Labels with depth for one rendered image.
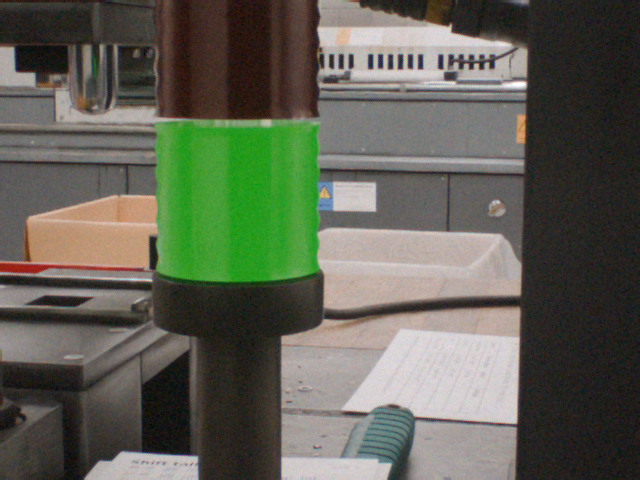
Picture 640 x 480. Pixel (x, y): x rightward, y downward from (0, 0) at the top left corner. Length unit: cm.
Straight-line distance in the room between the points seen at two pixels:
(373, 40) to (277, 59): 510
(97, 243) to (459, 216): 240
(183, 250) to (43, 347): 24
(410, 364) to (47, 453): 40
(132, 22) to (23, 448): 18
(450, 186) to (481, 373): 425
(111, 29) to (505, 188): 455
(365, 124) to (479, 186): 54
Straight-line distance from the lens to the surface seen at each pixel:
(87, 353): 49
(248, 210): 26
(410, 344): 86
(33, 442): 44
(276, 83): 26
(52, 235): 298
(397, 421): 61
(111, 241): 291
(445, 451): 64
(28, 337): 52
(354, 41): 537
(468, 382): 77
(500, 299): 101
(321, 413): 70
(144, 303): 54
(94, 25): 48
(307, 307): 27
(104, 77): 50
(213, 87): 26
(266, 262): 27
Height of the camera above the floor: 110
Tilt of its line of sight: 8 degrees down
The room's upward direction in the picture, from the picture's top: straight up
